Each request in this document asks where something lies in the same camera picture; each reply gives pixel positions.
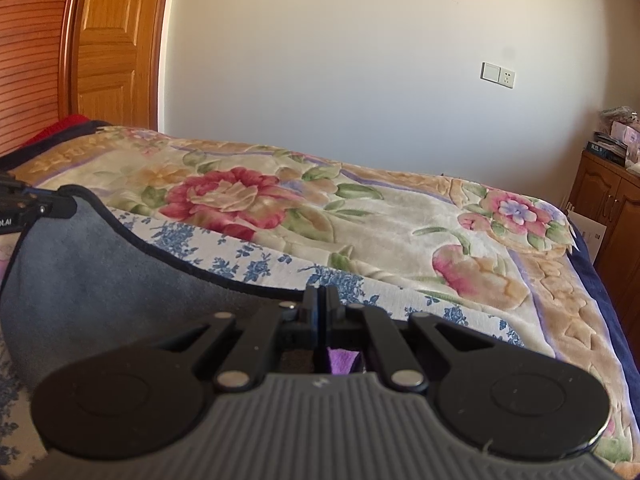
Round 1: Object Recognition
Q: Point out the white blue-flowered sheet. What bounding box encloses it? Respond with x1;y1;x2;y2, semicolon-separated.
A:
0;205;526;480

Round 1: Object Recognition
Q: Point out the pink box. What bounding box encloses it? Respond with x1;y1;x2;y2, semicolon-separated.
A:
610;120;640;162

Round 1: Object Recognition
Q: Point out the grey towel with black edging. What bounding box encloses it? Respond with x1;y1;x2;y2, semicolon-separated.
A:
0;185;321;393

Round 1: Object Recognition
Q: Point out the stack of books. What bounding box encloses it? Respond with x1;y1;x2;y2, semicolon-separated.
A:
585;132;629;168

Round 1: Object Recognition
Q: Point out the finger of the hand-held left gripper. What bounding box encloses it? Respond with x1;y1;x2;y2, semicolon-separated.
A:
0;174;77;221

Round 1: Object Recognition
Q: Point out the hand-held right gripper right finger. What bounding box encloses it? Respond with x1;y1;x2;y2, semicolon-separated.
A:
325;285;502;394

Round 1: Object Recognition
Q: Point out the cream floral blanket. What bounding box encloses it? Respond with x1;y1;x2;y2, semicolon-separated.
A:
10;125;632;467

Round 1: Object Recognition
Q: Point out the clear plastic bag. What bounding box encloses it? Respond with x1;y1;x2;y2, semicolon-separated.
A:
597;105;640;132

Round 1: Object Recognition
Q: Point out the wooden panel door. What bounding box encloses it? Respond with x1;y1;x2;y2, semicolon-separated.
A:
60;0;176;132

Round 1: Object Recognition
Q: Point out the dark blue bedding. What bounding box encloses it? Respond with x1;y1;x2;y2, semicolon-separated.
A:
567;217;640;441

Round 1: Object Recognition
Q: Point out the purple cloth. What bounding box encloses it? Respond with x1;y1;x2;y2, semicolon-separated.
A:
327;346;362;376

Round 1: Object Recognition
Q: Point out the red cloth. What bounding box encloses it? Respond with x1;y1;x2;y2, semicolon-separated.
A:
20;114;94;149

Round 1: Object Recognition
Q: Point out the wooden louvered door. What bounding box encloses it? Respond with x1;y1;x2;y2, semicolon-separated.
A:
0;0;84;157

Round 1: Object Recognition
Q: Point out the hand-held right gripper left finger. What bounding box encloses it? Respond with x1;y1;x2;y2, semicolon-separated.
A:
149;285;326;394

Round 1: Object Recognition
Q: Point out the white flat cardboard box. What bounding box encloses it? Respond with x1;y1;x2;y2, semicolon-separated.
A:
564;200;608;264

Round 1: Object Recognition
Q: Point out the brown wooden cabinet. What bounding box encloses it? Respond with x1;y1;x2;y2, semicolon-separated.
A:
567;149;640;342

